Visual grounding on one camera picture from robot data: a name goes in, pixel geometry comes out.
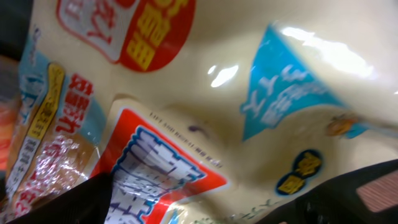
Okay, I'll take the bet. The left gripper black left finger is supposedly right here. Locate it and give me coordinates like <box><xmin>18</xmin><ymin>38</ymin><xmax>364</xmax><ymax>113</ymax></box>
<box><xmin>9</xmin><ymin>173</ymin><xmax>113</xmax><ymax>224</ymax></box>

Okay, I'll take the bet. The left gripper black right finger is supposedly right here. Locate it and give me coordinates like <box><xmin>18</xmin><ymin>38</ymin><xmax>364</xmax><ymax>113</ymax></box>
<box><xmin>258</xmin><ymin>159</ymin><xmax>397</xmax><ymax>224</ymax></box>

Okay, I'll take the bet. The small orange juice carton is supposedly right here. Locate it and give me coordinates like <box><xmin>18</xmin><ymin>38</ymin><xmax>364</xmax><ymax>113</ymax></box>
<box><xmin>1</xmin><ymin>100</ymin><xmax>19</xmax><ymax>171</ymax></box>

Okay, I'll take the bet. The cream snack bag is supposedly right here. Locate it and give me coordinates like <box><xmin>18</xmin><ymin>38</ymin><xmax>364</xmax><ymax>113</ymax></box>
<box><xmin>1</xmin><ymin>0</ymin><xmax>397</xmax><ymax>223</ymax></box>

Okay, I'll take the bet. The grey plastic shopping basket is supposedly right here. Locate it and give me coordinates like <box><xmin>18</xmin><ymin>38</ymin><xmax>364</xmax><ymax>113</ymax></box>
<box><xmin>1</xmin><ymin>0</ymin><xmax>34</xmax><ymax>103</ymax></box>

